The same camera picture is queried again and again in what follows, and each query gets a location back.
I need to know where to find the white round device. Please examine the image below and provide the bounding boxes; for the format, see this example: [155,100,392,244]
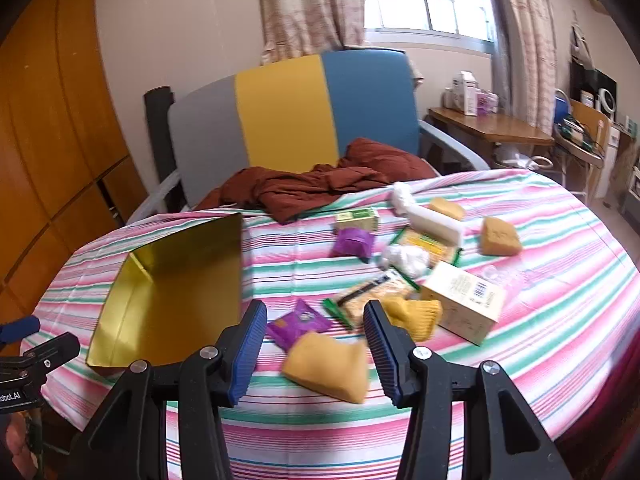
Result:
[597,87,621,113]

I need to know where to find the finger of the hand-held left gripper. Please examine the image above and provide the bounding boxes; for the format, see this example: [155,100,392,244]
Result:
[20,332,81,380]
[0,316,42,343]

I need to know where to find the gold tin box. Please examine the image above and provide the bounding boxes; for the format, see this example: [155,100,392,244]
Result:
[86,212,244,377]

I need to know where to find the yellow plush toy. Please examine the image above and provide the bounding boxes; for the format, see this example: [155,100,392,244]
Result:
[382,296,443,343]

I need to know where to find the white plastic roll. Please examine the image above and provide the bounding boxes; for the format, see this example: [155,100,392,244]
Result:
[389,181,422,218]

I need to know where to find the beige patterned curtain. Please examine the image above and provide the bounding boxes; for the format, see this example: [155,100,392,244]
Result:
[255,0,368,66]

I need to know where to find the green yellow cracker packet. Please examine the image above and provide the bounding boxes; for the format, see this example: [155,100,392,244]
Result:
[321,269,421,331]
[390,226,463,267]

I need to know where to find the black screen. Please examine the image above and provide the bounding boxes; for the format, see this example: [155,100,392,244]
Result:
[570,60,618,111]

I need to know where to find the small green box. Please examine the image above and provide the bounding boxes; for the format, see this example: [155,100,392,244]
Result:
[334,207,381,233]

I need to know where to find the wooden side table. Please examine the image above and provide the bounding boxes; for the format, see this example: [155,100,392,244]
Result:
[427,106,556,171]

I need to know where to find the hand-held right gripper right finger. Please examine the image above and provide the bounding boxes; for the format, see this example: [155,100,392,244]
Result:
[362,299,573,480]

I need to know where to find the small purple box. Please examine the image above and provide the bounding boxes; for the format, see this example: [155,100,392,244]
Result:
[475,89,501,115]

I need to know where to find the white plastic bag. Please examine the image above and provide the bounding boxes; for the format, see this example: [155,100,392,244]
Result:
[492,145,553,171]

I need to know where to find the pink green striped tablecloth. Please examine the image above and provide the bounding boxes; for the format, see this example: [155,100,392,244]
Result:
[20,167,640,480]

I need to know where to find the tall white carton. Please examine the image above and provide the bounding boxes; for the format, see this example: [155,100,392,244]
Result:
[452,71,478,116]

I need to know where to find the purple snack packet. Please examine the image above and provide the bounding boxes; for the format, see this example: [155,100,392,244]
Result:
[331,226,375,261]

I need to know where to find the wooden wardrobe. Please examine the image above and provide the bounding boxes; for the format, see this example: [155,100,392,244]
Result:
[0,0,148,321]

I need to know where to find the purple block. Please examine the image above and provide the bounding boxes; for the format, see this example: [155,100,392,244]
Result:
[266,298,333,352]

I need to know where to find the small yellow sponge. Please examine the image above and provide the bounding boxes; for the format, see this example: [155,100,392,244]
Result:
[429,197,466,221]

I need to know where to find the clear packet with black stick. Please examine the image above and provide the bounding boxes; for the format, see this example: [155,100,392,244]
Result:
[337,270,403,308]

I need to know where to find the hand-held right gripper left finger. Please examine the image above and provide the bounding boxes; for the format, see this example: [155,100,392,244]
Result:
[70,300,268,480]

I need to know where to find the wooden folding chair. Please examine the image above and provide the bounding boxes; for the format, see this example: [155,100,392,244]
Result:
[552,100,613,201]

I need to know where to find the cream cardboard box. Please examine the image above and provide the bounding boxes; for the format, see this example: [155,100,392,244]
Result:
[420,260,506,346]

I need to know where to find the clear plastic bag bundle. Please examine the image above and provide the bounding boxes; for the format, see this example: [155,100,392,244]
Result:
[380,245,432,278]

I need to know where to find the blue container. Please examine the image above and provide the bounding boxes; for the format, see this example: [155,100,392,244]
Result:
[554,89,572,126]

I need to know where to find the stained yellow sponge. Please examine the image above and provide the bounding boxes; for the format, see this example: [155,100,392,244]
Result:
[479,216,523,257]

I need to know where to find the rust brown jacket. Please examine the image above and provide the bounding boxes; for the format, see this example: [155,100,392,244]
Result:
[192,137,443,225]

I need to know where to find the grey yellow blue chair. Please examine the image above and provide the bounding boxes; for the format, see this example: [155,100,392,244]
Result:
[127,49,491,223]

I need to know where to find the beige striped curtain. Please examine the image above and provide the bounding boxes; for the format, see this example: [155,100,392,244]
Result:
[487,0,561,131]

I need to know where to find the white foam block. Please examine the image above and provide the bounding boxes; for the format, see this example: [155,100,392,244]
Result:
[407,206,466,247]

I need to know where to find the large yellow sponge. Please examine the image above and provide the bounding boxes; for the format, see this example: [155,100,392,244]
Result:
[281,332,371,405]

